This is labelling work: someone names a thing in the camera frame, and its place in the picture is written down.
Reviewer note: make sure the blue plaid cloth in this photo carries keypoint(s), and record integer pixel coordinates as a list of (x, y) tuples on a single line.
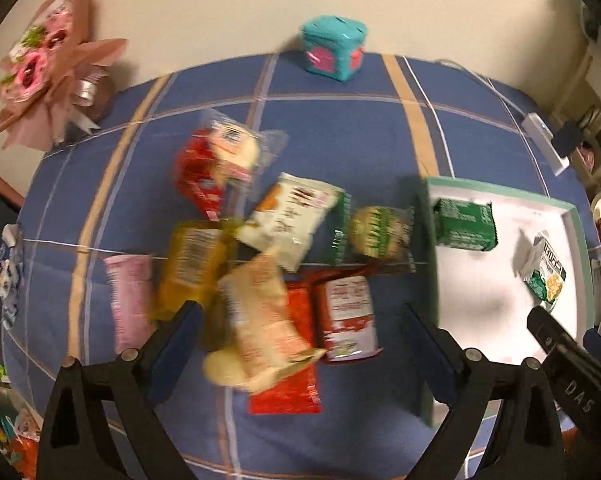
[(330, 120)]

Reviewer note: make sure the green snack box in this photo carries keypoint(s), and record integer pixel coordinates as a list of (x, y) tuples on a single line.
[(463, 225)]

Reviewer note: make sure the blue and white packet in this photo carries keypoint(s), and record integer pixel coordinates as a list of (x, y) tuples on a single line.
[(8, 270)]

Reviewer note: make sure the black power adapter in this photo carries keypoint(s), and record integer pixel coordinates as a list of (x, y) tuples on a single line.
[(566, 138)]

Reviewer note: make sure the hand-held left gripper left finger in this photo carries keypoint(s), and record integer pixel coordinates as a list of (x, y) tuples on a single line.
[(180, 342)]

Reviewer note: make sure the white packet with orange print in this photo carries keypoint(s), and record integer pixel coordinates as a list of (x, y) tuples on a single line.
[(290, 215)]

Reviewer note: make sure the colourful packet pile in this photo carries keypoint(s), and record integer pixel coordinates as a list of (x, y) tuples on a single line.
[(5, 425)]

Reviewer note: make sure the teal cube box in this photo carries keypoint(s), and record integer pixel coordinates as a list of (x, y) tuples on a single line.
[(330, 50)]

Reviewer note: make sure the yellow snack packet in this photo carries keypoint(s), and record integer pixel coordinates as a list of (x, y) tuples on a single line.
[(190, 260)]

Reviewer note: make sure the cream shelf unit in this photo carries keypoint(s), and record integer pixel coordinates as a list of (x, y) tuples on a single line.
[(595, 75)]

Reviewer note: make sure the clear round cracker packet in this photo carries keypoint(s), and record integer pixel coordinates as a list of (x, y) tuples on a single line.
[(235, 147)]

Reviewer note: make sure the green round cookie packet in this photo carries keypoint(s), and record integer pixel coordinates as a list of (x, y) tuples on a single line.
[(375, 232)]

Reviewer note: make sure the cream snack packet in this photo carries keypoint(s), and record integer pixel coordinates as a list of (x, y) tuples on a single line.
[(260, 320)]

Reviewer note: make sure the pink flower bouquet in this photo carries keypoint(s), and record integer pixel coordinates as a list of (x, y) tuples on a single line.
[(40, 60)]

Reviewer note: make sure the small red snack packet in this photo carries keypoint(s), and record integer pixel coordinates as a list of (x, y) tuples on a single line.
[(200, 182)]

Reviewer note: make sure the white tray with green rim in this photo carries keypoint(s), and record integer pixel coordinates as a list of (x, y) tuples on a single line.
[(485, 300)]

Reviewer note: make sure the pink snack packet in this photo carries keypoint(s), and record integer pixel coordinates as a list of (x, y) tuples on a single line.
[(130, 300)]

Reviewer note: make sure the pale yellow pastry packet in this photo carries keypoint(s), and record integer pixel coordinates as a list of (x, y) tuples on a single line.
[(220, 370)]

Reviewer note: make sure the dark red and white packet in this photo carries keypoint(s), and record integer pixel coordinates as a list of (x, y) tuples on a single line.
[(348, 315)]

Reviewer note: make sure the white power strip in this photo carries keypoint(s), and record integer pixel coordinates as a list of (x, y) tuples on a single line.
[(540, 133)]

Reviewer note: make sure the white and green chip packet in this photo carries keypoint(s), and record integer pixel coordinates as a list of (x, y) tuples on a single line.
[(545, 270)]

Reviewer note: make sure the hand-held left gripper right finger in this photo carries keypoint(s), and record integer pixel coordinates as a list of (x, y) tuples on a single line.
[(430, 355)]

